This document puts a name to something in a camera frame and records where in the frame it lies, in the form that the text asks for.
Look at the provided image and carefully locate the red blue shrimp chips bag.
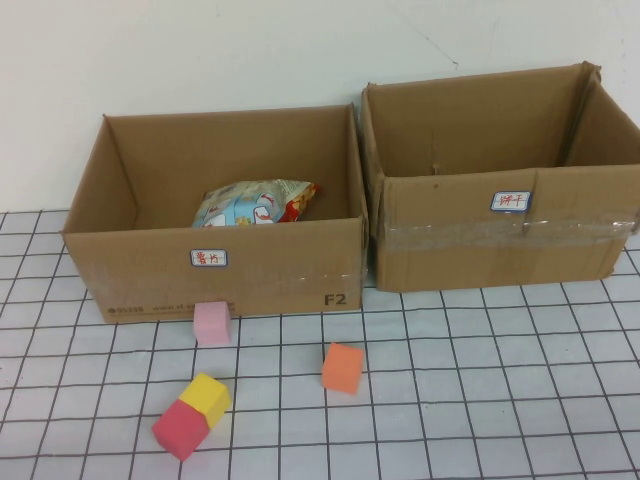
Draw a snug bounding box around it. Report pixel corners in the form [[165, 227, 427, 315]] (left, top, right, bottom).
[[192, 178, 321, 229]]

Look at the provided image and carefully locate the cardboard box with F2 print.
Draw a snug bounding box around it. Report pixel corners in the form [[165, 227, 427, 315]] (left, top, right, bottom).
[[59, 102, 370, 325]]

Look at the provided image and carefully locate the white sticker label red writing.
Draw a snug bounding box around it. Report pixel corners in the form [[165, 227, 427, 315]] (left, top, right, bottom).
[[489, 190, 534, 215], [189, 248, 230, 268]]

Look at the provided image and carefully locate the cardboard box with clear tape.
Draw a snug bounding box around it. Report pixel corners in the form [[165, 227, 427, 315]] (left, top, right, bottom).
[[360, 60, 640, 294]]

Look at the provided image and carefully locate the orange foam cube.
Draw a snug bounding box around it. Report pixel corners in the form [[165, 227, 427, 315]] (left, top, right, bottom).
[[320, 342, 365, 397]]

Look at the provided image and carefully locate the light pink foam cube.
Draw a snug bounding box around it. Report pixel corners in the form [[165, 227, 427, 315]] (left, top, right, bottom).
[[193, 299, 234, 346]]

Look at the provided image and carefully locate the yellow foam cube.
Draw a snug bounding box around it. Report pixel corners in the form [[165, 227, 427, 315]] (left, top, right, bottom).
[[179, 372, 232, 430]]

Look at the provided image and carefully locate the white black grid table mat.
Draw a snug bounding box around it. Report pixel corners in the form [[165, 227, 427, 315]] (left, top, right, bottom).
[[0, 208, 640, 480]]

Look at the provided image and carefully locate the magenta foam cube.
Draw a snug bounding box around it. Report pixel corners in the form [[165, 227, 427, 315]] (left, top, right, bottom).
[[151, 399, 209, 462]]

